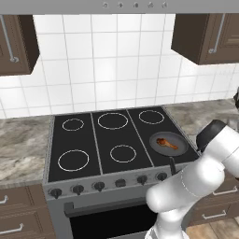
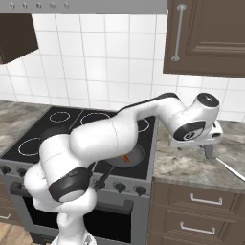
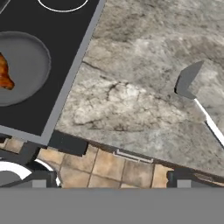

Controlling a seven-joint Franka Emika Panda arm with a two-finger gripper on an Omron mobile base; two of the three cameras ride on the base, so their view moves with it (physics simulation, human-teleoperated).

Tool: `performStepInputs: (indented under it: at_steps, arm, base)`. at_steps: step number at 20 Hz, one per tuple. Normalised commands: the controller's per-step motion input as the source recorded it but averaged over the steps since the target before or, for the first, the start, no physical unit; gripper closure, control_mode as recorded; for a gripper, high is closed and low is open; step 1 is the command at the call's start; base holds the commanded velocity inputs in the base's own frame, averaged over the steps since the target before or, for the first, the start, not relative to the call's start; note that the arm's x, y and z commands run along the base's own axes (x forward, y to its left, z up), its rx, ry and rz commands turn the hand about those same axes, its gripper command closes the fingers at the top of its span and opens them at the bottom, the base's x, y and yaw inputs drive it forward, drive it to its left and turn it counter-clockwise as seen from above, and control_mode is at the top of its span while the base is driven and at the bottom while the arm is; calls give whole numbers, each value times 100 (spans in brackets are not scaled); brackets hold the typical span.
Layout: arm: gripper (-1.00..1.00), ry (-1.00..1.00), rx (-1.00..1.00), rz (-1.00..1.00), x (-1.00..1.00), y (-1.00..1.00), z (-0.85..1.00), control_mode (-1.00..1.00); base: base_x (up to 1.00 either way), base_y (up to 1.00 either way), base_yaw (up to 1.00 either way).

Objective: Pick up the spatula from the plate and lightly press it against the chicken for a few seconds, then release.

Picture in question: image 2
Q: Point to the white spatula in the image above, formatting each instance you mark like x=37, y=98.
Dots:
x=231, y=168

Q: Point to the black range knob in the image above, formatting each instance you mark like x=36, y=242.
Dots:
x=21, y=172
x=120, y=187
x=4, y=170
x=101, y=186
x=140, y=190

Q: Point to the brown wall cupboard door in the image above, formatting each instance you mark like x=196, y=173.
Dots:
x=213, y=35

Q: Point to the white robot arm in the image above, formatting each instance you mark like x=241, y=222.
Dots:
x=102, y=137

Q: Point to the grey oven range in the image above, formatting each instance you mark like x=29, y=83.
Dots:
x=135, y=181

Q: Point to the grey range hood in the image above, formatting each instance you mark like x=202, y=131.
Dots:
x=95, y=6

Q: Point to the dark brown wall cupboard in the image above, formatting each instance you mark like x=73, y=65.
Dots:
x=16, y=35

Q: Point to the black oven door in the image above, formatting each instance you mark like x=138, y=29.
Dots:
x=118, y=225

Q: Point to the brown drawer front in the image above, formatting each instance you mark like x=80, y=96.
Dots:
x=178, y=240
x=182, y=197
x=172, y=221

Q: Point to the grey frying pan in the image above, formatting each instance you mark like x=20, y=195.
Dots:
x=135, y=158

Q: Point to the brown base cupboard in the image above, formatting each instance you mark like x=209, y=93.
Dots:
x=8, y=204

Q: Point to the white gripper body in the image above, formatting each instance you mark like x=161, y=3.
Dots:
x=194, y=143

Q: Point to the black hob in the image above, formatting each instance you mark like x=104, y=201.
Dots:
x=38, y=127

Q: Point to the orange chicken piece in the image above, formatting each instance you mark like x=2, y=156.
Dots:
x=125, y=158

